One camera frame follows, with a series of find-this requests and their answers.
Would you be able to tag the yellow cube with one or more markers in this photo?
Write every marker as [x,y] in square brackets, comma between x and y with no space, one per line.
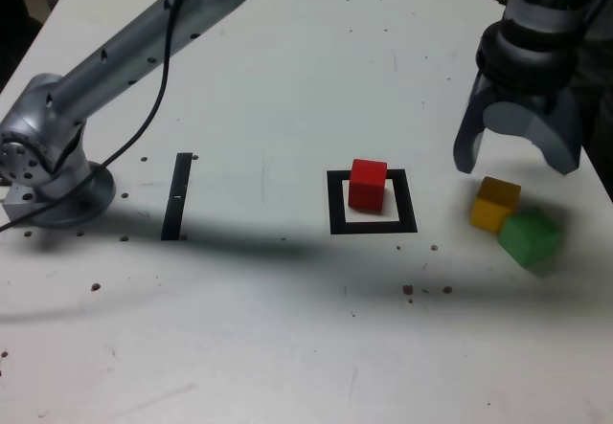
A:
[488,213]

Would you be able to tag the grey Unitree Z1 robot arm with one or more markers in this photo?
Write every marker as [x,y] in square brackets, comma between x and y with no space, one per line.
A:
[120,60]

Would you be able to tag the black tape square outline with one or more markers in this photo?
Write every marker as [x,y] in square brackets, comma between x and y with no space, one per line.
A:
[335,204]

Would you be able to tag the green cube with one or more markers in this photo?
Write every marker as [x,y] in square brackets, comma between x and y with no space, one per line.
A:
[527,242]

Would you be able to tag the red cube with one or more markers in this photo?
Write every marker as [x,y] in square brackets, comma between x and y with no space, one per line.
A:
[366,189]

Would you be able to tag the black tape strip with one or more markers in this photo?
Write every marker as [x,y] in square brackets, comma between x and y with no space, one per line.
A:
[174,213]

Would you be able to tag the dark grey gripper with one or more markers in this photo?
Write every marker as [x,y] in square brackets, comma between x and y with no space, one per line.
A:
[527,101]

